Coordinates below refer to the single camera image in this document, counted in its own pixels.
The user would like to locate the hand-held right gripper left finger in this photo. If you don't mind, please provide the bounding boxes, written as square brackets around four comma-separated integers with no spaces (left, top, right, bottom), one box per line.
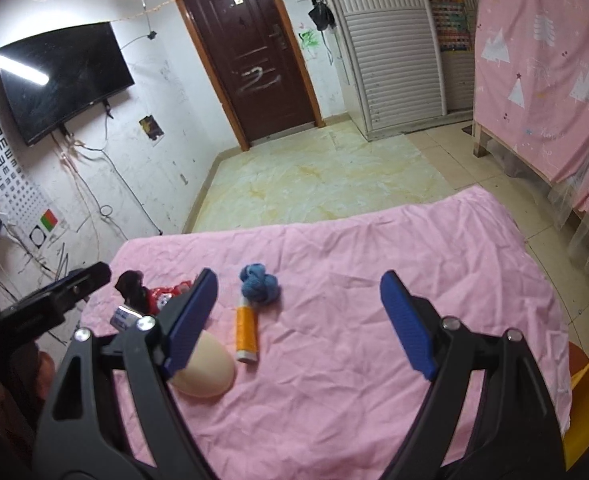
[33,267,220,480]

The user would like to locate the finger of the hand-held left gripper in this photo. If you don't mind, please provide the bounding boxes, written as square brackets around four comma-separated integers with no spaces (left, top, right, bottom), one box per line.
[48,261,112,311]

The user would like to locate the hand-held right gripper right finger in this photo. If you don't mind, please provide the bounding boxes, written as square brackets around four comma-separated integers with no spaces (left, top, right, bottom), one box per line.
[379,270,567,480]

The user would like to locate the small black cloth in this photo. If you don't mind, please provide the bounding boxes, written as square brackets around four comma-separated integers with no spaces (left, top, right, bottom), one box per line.
[115,269,148,311]

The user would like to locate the beige foam pad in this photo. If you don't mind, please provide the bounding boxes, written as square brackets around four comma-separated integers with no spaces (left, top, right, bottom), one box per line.
[171,332,236,400]

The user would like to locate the orange thread spool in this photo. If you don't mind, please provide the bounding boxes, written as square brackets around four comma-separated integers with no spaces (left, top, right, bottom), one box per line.
[235,297,260,365]

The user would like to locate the blue yarn ball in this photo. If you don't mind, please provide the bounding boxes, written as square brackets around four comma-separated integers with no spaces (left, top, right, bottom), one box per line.
[239,263,282,306]

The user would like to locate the person's left hand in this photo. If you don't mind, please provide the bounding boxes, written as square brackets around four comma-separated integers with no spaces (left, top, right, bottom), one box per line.
[35,351,58,402]

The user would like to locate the pink bed sheet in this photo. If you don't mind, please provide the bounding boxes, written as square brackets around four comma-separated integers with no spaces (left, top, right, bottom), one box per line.
[78,184,575,480]

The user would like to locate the white eye chart poster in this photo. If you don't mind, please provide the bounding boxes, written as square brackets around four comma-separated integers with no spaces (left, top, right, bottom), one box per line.
[0,99,60,252]

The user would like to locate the white louvered wardrobe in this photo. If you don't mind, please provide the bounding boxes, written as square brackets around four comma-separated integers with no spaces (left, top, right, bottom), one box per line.
[314,0,478,142]

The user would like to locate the pink tree print curtain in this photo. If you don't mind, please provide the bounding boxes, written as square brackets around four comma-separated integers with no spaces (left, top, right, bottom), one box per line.
[471,0,589,222]

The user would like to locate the dark brown door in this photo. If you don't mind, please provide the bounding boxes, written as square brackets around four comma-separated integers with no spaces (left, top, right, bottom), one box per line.
[169,0,325,153]

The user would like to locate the black wall cable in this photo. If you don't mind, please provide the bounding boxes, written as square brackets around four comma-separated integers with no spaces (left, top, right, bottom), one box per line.
[82,145,164,237]

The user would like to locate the small dark wall picture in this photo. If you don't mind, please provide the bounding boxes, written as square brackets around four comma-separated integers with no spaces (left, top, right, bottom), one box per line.
[139,114,166,147]

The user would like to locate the wooden bunk bed frame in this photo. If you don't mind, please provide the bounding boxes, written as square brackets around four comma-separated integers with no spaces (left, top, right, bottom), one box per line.
[471,118,588,222]

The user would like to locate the black wall television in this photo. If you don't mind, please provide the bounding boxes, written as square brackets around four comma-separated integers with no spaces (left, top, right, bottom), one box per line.
[0,20,136,147]

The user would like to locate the colourful grid wall poster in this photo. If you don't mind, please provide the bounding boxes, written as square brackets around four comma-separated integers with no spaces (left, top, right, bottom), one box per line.
[421,0,475,54]

